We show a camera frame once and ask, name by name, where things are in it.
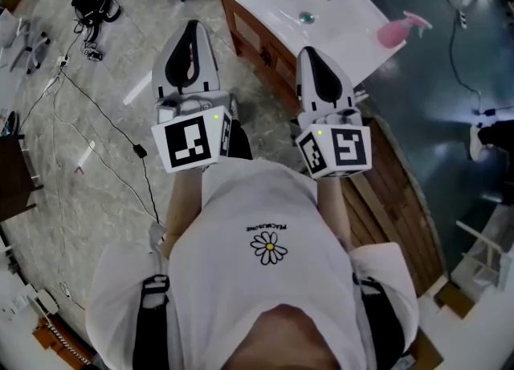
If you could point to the person's black trousers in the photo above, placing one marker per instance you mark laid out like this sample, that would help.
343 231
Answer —
240 139

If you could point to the person's left forearm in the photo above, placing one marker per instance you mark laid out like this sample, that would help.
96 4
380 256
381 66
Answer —
182 208

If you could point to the white power strip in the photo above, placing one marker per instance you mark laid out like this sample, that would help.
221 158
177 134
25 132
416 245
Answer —
462 19

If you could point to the small black white device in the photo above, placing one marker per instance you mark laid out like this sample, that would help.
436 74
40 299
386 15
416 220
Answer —
93 54

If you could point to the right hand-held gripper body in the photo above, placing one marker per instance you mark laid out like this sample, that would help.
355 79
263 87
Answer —
349 147

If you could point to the person's right forearm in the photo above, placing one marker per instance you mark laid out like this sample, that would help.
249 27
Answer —
335 208

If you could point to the wooden vanity cabinet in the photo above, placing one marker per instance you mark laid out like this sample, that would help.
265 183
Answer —
257 43

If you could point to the white washbasin top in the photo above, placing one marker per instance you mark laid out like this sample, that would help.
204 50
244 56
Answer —
281 3

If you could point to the brown cardboard box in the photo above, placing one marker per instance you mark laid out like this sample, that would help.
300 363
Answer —
455 298

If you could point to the metal sink drain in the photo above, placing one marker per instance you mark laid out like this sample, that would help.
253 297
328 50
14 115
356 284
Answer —
307 17

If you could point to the white daisy print t-shirt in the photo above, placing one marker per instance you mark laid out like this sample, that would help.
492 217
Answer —
257 280

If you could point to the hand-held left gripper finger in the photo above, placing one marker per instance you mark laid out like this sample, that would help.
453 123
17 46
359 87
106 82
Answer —
209 67
160 75

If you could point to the wooden slatted platform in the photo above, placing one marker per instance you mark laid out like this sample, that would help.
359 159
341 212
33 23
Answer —
397 208

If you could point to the white socket strip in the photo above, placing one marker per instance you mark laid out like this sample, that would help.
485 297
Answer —
63 61

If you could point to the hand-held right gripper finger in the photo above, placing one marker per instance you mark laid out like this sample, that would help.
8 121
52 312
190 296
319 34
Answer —
341 87
304 87

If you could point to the grey office chair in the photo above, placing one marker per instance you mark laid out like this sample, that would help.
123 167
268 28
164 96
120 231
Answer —
30 45

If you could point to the black power adapter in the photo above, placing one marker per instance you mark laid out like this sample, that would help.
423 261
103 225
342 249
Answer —
140 151

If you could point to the pink spray bottle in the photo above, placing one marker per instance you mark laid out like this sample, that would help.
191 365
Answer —
391 34

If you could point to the white tape strip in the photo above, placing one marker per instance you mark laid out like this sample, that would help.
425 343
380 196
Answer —
85 156
137 92

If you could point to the orange striped crate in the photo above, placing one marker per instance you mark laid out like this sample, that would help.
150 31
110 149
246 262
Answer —
60 344

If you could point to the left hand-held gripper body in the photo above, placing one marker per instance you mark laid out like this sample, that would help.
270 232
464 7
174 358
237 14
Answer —
188 145

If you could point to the dark wooden table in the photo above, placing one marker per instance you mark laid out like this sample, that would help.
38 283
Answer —
14 176

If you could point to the white shelf rack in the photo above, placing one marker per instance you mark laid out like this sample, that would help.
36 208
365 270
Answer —
488 252

